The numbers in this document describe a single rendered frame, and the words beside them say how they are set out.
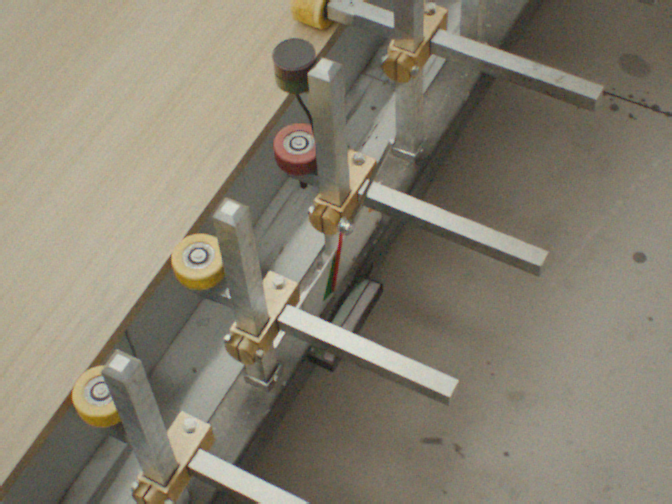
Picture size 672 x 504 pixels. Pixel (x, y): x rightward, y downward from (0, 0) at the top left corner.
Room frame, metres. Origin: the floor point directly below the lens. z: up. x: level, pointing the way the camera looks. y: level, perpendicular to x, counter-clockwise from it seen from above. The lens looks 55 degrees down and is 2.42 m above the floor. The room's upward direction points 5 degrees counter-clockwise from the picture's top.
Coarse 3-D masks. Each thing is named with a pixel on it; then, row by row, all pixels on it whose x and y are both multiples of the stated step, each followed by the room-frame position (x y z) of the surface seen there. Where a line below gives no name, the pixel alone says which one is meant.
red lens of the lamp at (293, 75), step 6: (312, 60) 1.19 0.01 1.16; (276, 66) 1.19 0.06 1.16; (306, 66) 1.18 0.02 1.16; (312, 66) 1.18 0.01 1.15; (276, 72) 1.19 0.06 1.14; (282, 72) 1.18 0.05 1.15; (288, 72) 1.17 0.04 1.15; (294, 72) 1.17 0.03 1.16; (300, 72) 1.17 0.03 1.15; (306, 72) 1.18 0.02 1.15; (282, 78) 1.18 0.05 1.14; (288, 78) 1.17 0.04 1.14; (294, 78) 1.17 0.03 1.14; (300, 78) 1.17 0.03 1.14; (306, 78) 1.18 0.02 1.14
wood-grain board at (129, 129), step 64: (0, 0) 1.64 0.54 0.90; (64, 0) 1.62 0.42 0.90; (128, 0) 1.61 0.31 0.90; (192, 0) 1.59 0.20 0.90; (256, 0) 1.58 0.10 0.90; (0, 64) 1.48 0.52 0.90; (64, 64) 1.47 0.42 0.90; (128, 64) 1.46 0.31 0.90; (192, 64) 1.45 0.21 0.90; (256, 64) 1.43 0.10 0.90; (0, 128) 1.35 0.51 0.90; (64, 128) 1.33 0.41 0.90; (128, 128) 1.32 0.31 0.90; (192, 128) 1.31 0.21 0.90; (256, 128) 1.30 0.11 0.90; (0, 192) 1.22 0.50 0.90; (64, 192) 1.20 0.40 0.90; (128, 192) 1.19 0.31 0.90; (192, 192) 1.18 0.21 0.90; (0, 256) 1.10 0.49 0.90; (64, 256) 1.08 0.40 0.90; (128, 256) 1.07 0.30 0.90; (0, 320) 0.98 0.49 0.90; (64, 320) 0.97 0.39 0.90; (128, 320) 0.97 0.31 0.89; (0, 384) 0.88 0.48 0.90; (64, 384) 0.87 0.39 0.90; (0, 448) 0.78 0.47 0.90
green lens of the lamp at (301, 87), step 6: (276, 78) 1.19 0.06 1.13; (276, 84) 1.19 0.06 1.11; (282, 84) 1.18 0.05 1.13; (288, 84) 1.17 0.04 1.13; (294, 84) 1.17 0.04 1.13; (300, 84) 1.17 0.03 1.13; (306, 84) 1.18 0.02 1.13; (282, 90) 1.18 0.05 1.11; (288, 90) 1.17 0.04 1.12; (294, 90) 1.17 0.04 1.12; (300, 90) 1.17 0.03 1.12; (306, 90) 1.17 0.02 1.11
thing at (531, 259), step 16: (288, 176) 1.25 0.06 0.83; (304, 176) 1.23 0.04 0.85; (384, 192) 1.18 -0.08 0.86; (384, 208) 1.16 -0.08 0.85; (400, 208) 1.15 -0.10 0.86; (416, 208) 1.14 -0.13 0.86; (432, 208) 1.14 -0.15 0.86; (416, 224) 1.13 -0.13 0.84; (432, 224) 1.11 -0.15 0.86; (448, 224) 1.11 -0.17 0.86; (464, 224) 1.11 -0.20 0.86; (464, 240) 1.08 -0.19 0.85; (480, 240) 1.07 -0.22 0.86; (496, 240) 1.07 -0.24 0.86; (512, 240) 1.07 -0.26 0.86; (496, 256) 1.06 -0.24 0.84; (512, 256) 1.04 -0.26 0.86; (528, 256) 1.04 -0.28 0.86; (544, 256) 1.03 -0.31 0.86; (528, 272) 1.03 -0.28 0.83
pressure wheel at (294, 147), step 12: (288, 132) 1.28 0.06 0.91; (300, 132) 1.28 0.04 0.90; (312, 132) 1.27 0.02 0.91; (276, 144) 1.26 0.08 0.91; (288, 144) 1.26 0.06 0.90; (300, 144) 1.25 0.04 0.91; (312, 144) 1.25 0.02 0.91; (276, 156) 1.24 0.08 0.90; (288, 156) 1.23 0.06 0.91; (300, 156) 1.23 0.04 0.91; (312, 156) 1.23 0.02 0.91; (288, 168) 1.22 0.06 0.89; (300, 168) 1.22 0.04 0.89; (312, 168) 1.22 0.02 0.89
